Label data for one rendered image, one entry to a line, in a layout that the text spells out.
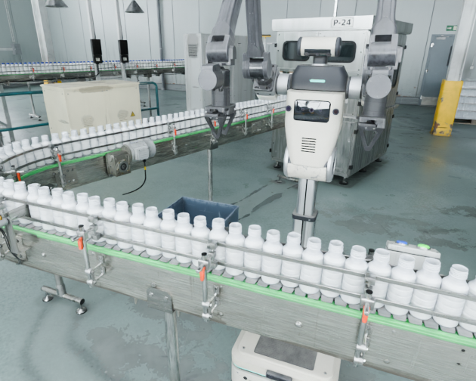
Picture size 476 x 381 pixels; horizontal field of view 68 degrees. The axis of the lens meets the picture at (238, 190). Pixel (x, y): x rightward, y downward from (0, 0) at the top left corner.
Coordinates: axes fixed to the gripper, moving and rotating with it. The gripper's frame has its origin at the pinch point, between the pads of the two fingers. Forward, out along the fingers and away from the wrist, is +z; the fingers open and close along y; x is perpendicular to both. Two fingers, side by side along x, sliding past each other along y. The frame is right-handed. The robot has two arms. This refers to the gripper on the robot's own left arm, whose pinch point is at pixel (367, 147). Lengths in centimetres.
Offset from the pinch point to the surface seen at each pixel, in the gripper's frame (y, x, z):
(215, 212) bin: 42, 66, 50
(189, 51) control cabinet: 519, 342, -27
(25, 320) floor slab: 17, 191, 140
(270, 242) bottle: -16.4, 22.1, 26.6
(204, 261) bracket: -25, 39, 32
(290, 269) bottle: -16.5, 15.5, 34.0
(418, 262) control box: -1.8, -18.7, 31.6
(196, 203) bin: 42, 77, 47
